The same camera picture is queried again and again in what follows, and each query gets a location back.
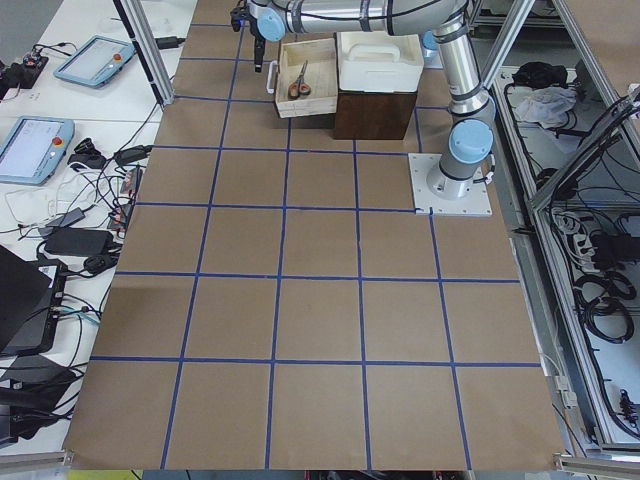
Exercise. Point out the white foam box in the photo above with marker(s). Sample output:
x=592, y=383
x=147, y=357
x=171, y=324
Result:
x=376, y=62

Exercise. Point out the aluminium frame post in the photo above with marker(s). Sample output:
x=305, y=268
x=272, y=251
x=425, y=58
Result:
x=137, y=27

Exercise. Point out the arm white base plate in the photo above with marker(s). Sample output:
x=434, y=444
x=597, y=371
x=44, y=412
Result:
x=435, y=194

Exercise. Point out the black laptop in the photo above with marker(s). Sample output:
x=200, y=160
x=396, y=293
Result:
x=31, y=293

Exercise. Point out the grey orange handled scissors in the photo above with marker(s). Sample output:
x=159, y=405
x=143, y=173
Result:
x=299, y=88

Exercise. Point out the upper blue teach pendant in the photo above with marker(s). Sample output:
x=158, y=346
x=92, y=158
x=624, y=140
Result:
x=96, y=62

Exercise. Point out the white drawer handle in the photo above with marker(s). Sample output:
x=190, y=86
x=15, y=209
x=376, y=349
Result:
x=271, y=81

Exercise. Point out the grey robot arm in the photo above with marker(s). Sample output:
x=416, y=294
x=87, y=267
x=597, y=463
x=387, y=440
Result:
x=470, y=139

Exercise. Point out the dark brown wooden cabinet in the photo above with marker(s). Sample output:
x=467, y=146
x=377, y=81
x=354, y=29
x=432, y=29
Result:
x=373, y=116

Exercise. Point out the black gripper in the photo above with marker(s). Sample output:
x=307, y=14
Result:
x=255, y=36

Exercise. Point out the light wooden drawer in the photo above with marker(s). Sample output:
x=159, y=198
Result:
x=306, y=81

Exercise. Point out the black power adapter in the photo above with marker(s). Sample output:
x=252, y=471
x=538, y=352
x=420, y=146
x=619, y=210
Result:
x=78, y=242

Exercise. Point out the white crumpled cloth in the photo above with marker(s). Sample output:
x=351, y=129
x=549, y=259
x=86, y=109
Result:
x=547, y=107

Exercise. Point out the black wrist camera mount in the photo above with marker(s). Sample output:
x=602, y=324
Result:
x=239, y=15

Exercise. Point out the blue teach pendant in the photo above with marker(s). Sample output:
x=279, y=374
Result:
x=96, y=62
x=34, y=148

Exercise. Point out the lower blue teach pendant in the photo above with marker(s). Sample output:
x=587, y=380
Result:
x=34, y=148

